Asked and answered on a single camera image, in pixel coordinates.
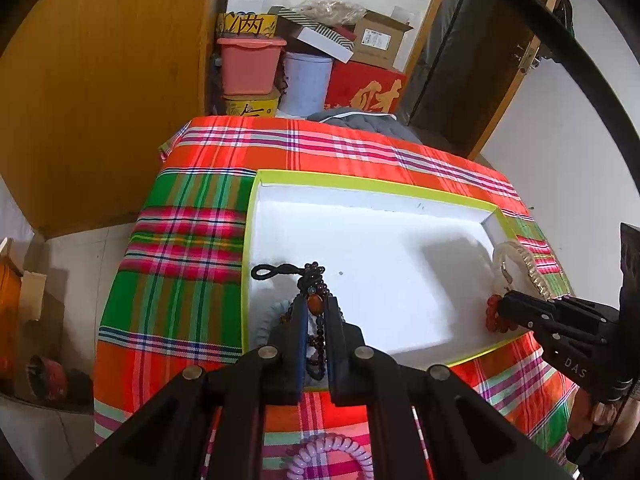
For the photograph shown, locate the red gift box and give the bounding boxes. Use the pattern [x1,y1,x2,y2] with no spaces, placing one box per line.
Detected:
[324,60,407,116]

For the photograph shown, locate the yellow printed box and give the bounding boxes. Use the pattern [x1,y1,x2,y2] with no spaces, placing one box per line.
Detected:
[215,11,279,40]
[222,88,281,119]

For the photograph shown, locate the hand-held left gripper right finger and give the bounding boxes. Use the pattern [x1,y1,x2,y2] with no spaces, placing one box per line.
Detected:
[326,296,577,480]

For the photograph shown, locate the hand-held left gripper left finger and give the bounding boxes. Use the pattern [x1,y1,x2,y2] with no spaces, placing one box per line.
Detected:
[70,295,308,480]

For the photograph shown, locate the cream translucent bangle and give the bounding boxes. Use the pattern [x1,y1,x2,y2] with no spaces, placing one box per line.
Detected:
[492,240,532,292]

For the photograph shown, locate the white tray with green rim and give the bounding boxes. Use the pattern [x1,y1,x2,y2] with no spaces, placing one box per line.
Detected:
[241,169,517,369]

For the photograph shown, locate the orange container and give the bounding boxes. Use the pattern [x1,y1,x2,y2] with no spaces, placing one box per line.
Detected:
[0,254,24,382]

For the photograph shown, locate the dark bead necklace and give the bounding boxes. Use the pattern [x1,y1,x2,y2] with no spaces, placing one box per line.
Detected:
[250,261,347,382]

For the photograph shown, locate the grey garment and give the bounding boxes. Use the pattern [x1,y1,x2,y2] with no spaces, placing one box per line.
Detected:
[305,106,427,147]

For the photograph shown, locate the person's right hand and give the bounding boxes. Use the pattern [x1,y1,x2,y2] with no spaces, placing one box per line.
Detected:
[567,391,628,442]

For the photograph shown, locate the clear plastic bag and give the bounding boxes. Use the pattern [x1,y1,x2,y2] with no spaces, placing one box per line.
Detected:
[294,0,369,27]

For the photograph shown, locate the pink plastic bin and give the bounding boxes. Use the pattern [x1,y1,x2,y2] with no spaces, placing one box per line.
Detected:
[216,35,289,97]

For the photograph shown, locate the cardboard piece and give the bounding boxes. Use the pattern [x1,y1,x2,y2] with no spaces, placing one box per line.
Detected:
[0,237,49,322]

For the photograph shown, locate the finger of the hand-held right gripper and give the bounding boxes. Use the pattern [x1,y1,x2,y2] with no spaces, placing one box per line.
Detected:
[502,291,622,335]
[499,305,562,347]

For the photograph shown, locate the brown cardboard box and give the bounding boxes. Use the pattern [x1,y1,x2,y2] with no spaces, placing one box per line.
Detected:
[352,7,415,71]

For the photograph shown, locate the black cable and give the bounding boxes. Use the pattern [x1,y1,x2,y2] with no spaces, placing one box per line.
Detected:
[442,0,640,197]

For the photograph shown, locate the purple coil bracelet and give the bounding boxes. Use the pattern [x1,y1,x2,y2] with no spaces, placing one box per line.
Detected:
[285,434,374,480]

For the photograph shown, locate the lavender plastic bucket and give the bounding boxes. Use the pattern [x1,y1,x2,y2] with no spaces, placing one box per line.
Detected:
[279,51,335,117]

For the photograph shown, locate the gold chain bracelet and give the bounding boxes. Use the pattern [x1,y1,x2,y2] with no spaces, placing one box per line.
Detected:
[519,249,554,302]

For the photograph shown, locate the striped white box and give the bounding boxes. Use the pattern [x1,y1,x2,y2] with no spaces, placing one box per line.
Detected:
[270,6,356,65]

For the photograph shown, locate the grey coil hair tie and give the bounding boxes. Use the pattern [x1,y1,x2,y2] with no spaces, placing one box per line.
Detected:
[255,298,296,344]

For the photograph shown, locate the dark brown door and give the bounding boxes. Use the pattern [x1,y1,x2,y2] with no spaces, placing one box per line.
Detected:
[399,0,542,161]

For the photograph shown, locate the red and black tin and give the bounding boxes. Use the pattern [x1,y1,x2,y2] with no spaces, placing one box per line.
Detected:
[26,354,69,402]

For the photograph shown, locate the red bead bracelet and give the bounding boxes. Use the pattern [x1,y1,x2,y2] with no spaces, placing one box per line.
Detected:
[485,293,519,334]

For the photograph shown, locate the wooden wardrobe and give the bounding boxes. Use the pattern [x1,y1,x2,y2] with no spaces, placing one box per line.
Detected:
[0,0,222,239]

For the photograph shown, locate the metal door handle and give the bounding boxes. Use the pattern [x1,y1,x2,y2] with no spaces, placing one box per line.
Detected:
[515,42,542,75]

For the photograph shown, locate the plaid cloth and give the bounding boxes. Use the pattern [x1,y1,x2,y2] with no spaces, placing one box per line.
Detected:
[92,115,581,480]

